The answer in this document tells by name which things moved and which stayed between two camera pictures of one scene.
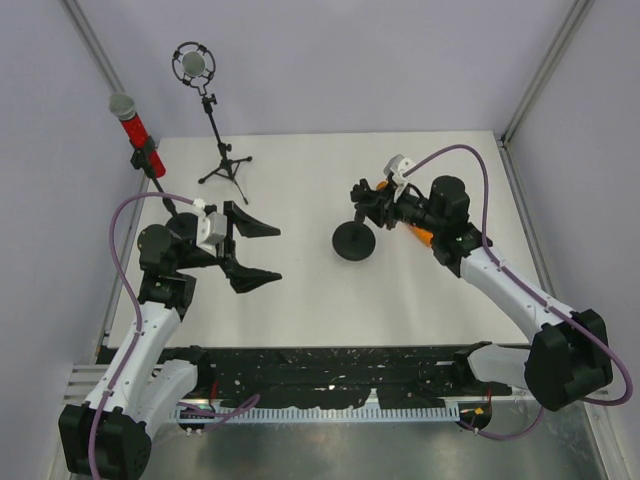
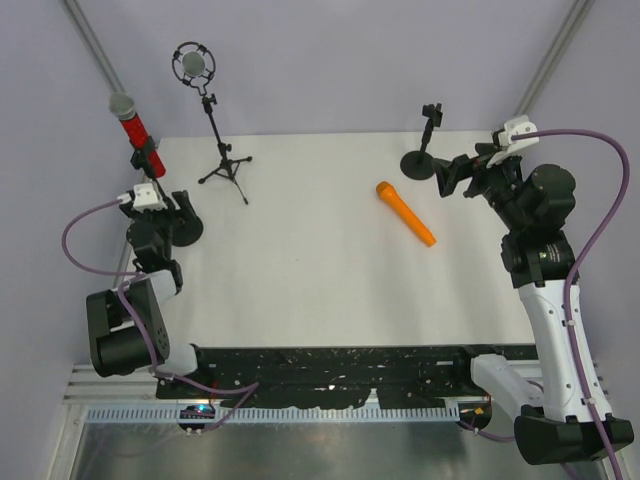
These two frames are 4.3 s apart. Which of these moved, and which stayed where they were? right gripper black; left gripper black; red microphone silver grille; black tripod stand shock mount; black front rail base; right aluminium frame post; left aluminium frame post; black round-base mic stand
Moved: black round-base mic stand; left gripper black; right gripper black
Stayed: red microphone silver grille; left aluminium frame post; black front rail base; right aluminium frame post; black tripod stand shock mount
